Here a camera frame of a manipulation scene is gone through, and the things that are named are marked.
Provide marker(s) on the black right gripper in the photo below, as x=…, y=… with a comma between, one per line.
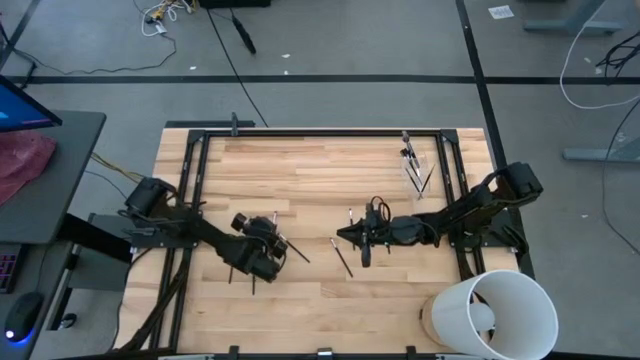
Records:
x=395, y=231

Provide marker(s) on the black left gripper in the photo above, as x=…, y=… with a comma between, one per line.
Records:
x=265, y=235

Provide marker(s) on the clear acrylic organizer box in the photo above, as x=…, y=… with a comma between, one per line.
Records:
x=422, y=160

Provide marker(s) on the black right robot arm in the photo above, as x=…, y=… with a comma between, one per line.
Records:
x=475, y=205

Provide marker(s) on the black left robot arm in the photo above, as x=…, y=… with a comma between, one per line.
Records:
x=200, y=230

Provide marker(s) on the white cylindrical bucket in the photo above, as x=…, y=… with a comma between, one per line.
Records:
x=520, y=300

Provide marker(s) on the black stick-shaped floor object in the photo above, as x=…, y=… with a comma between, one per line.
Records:
x=244, y=34

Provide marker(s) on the black side desk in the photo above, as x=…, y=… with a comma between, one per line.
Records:
x=65, y=175

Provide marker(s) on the pink cloth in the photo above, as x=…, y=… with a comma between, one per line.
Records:
x=25, y=160

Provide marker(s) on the black computer mouse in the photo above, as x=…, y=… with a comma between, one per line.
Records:
x=22, y=315

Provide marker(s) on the grey desk foot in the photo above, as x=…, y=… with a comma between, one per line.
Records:
x=600, y=154
x=575, y=26

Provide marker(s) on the black keyboard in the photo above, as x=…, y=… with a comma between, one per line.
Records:
x=7, y=265

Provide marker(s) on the white paper label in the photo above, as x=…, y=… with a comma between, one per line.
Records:
x=501, y=12

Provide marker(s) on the computer monitor blue screen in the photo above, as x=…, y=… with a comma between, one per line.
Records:
x=20, y=110

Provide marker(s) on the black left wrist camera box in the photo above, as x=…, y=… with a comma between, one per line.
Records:
x=239, y=222

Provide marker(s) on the black metal table frame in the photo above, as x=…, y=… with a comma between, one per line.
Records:
x=320, y=133

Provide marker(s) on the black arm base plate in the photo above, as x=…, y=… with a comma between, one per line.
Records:
x=492, y=237
x=110, y=232

